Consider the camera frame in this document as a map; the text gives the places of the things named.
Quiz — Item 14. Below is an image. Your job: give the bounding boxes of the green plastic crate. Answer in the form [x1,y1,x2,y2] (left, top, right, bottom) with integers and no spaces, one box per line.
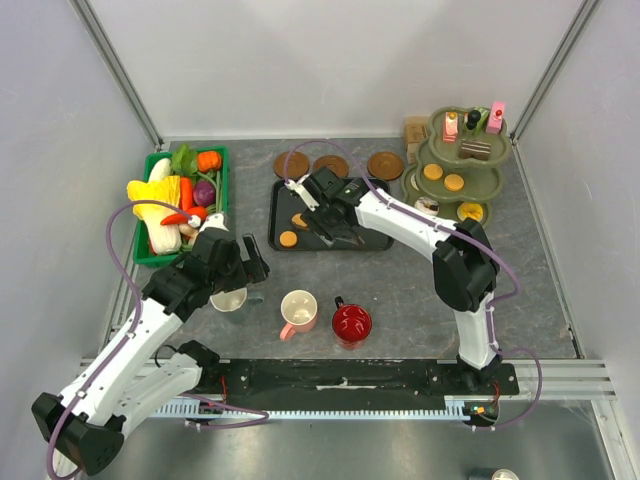
[133,144,229,268]

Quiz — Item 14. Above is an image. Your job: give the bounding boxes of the white chocolate donut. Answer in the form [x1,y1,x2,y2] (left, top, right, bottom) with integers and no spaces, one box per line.
[414,196,440,216]

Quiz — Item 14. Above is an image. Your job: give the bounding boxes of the orange biscuit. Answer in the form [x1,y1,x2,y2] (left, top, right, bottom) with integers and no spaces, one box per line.
[443,174,465,192]
[291,213,309,230]
[423,163,444,181]
[279,231,298,248]

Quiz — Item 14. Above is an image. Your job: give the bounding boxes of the middle brown saucer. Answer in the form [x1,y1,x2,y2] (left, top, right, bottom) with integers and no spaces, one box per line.
[313,155,350,177]

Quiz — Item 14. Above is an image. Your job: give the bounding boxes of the white cable duct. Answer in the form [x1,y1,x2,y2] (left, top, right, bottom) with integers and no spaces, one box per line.
[150,397,477,422]

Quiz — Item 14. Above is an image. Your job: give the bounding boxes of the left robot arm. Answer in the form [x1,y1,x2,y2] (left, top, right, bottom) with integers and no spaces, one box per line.
[31,227,269,475]

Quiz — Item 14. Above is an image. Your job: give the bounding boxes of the chocolate layer cake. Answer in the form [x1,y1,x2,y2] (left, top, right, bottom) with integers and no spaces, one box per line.
[458,140,492,161]

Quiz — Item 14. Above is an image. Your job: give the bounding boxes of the grey blue mug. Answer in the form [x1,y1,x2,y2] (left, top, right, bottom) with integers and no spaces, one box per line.
[209,288,264,323]

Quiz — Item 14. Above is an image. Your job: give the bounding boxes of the purple toy onion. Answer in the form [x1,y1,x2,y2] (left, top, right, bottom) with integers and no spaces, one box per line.
[193,180,216,207]

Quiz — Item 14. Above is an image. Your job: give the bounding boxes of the right brown saucer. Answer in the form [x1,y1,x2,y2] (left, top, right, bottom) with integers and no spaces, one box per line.
[367,151,404,181]

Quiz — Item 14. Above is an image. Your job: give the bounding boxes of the black baking tray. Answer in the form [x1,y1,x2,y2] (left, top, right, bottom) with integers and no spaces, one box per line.
[268,179,394,252]

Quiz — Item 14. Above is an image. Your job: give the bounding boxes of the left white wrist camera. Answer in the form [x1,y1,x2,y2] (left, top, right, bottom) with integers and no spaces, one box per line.
[193,212,232,240]

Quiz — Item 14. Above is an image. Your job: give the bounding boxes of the brown cardboard boxes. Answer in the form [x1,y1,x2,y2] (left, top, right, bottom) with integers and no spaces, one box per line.
[403,116,430,164]

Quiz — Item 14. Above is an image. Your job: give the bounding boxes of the pink cake with cherry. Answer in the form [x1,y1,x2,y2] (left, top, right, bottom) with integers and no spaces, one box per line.
[485,101,506,134]

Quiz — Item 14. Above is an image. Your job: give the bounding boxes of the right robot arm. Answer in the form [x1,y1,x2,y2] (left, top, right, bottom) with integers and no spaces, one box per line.
[287,167,500,394]

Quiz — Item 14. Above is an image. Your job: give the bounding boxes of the brown saucer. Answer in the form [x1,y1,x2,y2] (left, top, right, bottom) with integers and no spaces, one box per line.
[313,155,350,177]
[367,151,404,181]
[273,151,310,180]

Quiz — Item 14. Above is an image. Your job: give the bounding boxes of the green toy beans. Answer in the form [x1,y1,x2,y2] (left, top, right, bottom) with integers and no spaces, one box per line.
[199,171,222,213]

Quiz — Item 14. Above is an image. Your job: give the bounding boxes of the green three-tier stand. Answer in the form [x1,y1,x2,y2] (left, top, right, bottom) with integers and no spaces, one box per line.
[401,106,511,225]

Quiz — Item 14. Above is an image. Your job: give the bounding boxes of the metal tongs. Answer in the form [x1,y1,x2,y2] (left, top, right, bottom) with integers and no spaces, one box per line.
[301,211,364,247]

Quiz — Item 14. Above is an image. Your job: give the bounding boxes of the beige toy mushroom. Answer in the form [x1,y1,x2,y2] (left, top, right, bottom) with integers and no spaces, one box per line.
[179,224,199,238]

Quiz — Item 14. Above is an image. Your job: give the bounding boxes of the green white cake slice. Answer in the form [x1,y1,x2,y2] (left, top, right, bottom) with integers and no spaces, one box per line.
[473,106,491,135]

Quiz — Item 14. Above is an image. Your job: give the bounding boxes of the left brown saucer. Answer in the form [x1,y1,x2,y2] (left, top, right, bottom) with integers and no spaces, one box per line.
[273,151,310,180]

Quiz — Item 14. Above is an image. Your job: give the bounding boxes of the orange toy pumpkin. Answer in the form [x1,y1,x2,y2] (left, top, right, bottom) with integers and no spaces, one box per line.
[197,150,223,173]

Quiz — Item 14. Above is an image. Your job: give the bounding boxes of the lying orange toy carrot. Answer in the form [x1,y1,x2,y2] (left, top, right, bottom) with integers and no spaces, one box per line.
[160,206,208,228]

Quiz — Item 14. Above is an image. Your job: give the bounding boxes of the yellow toy cabbage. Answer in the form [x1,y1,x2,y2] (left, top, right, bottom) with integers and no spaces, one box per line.
[126,176,180,227]

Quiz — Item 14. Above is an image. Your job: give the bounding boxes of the white toy radish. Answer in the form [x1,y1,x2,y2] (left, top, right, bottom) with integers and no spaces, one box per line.
[147,158,172,183]

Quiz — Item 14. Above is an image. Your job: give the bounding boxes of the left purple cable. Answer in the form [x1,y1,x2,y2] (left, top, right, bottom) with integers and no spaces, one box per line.
[45,199,196,479]

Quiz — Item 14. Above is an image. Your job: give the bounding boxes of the red mug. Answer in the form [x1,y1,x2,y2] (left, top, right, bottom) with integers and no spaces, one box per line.
[331,296,373,350]

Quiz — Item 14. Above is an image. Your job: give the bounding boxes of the upright orange toy carrot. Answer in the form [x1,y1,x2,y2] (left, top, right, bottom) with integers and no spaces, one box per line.
[180,177,194,211]

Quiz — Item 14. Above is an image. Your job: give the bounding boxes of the pink striped cake slice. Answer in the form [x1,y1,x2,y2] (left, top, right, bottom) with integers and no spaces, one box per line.
[442,111,459,143]

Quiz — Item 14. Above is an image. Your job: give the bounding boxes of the yellow fruit tart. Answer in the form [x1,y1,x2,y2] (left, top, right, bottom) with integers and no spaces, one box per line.
[457,202,485,222]

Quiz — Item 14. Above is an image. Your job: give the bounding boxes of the pink mug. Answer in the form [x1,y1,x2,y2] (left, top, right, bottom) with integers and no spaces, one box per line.
[280,290,318,341]

